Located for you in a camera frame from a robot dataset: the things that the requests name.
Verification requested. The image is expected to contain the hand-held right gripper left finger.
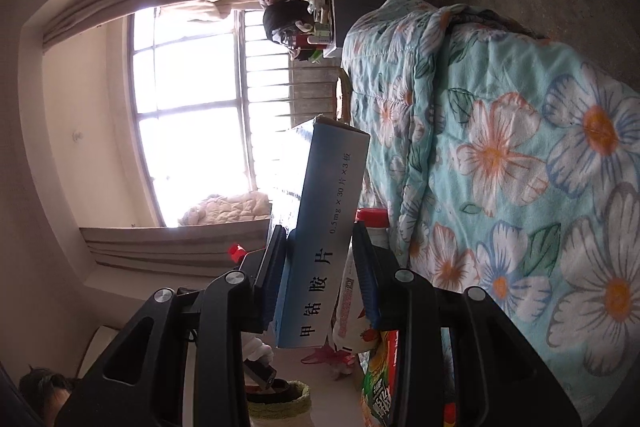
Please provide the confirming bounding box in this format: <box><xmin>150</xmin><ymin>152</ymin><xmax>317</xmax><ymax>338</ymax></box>
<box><xmin>54</xmin><ymin>223</ymin><xmax>289</xmax><ymax>427</ymax></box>

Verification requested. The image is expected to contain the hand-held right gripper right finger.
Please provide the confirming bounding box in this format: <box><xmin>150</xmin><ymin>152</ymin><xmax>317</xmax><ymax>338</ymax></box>
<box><xmin>351</xmin><ymin>221</ymin><xmax>583</xmax><ymax>427</ymax></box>

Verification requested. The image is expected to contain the pale yellow snack bag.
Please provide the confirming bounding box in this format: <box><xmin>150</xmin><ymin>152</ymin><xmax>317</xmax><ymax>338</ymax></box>
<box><xmin>331</xmin><ymin>247</ymin><xmax>383</xmax><ymax>355</ymax></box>

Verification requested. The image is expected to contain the blue white medicine box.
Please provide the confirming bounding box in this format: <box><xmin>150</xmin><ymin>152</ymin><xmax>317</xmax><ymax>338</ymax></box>
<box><xmin>272</xmin><ymin>116</ymin><xmax>372</xmax><ymax>350</ymax></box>

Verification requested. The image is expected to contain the green red chip bag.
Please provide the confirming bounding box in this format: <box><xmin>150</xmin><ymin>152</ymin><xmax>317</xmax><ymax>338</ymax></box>
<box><xmin>359</xmin><ymin>329</ymin><xmax>401</xmax><ymax>427</ymax></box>

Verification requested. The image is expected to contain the white bottle red cap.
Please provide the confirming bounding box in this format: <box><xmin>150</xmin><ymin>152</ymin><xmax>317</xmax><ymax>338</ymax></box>
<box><xmin>354</xmin><ymin>208</ymin><xmax>392</xmax><ymax>253</ymax></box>

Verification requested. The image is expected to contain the yellow green fluffy cloth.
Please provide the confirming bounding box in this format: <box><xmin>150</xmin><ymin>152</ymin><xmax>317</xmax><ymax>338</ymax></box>
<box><xmin>247</xmin><ymin>379</ymin><xmax>313</xmax><ymax>427</ymax></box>

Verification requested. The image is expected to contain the pink plastic wrapper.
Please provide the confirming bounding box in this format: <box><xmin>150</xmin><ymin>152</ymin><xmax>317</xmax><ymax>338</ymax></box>
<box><xmin>300</xmin><ymin>342</ymin><xmax>361</xmax><ymax>380</ymax></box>

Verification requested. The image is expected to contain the grey striped curtain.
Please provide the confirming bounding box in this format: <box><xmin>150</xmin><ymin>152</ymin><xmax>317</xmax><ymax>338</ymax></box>
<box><xmin>80</xmin><ymin>219</ymin><xmax>273</xmax><ymax>280</ymax></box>

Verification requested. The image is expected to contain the floral light blue blanket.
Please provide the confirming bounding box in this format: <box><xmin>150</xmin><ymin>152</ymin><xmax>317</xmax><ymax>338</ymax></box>
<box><xmin>340</xmin><ymin>0</ymin><xmax>640</xmax><ymax>423</ymax></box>

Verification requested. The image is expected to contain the metal window railing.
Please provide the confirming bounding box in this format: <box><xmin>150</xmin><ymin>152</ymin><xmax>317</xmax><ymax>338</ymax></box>
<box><xmin>237</xmin><ymin>9</ymin><xmax>351</xmax><ymax>130</ymax></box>

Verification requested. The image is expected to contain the person's head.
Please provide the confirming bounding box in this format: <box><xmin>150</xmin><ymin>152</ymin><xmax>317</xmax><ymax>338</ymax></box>
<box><xmin>20</xmin><ymin>367</ymin><xmax>78</xmax><ymax>423</ymax></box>

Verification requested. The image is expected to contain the red thermos bottle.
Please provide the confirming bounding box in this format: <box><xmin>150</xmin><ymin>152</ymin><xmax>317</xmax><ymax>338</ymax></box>
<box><xmin>294</xmin><ymin>33</ymin><xmax>326</xmax><ymax>52</ymax></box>

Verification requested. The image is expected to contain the black bag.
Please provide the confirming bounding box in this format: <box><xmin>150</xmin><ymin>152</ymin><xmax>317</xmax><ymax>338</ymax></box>
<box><xmin>262</xmin><ymin>2</ymin><xmax>316</xmax><ymax>50</ymax></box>

